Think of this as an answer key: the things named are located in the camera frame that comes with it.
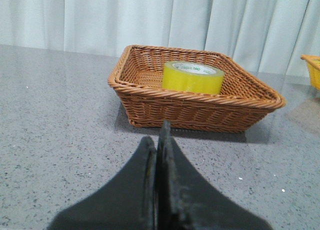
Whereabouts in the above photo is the yellow tape roll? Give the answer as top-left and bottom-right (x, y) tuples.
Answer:
(162, 61), (225, 94)

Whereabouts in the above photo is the yellow plastic woven basket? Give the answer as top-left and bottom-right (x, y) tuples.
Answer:
(301, 55), (320, 90)

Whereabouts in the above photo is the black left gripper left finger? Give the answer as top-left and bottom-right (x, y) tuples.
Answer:
(49, 136), (157, 229)

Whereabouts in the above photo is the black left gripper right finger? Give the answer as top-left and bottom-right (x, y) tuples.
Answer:
(156, 121), (272, 229)

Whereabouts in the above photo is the light grey curtain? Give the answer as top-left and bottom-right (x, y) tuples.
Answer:
(0, 0), (320, 76)

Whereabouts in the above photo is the brown wicker basket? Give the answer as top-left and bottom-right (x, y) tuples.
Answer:
(108, 45), (286, 133)

